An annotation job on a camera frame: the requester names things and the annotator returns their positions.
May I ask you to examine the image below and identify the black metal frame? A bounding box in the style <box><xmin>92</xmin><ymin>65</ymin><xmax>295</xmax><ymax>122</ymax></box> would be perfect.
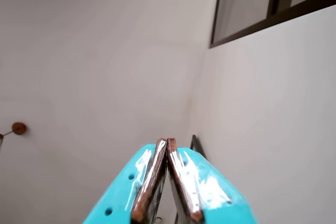
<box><xmin>189</xmin><ymin>134</ymin><xmax>208</xmax><ymax>161</ymax></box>

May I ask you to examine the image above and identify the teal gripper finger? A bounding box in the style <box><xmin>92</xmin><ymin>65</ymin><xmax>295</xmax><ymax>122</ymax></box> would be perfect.
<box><xmin>82</xmin><ymin>138</ymin><xmax>168</xmax><ymax>224</ymax></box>
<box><xmin>167</xmin><ymin>137</ymin><xmax>257</xmax><ymax>224</ymax></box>

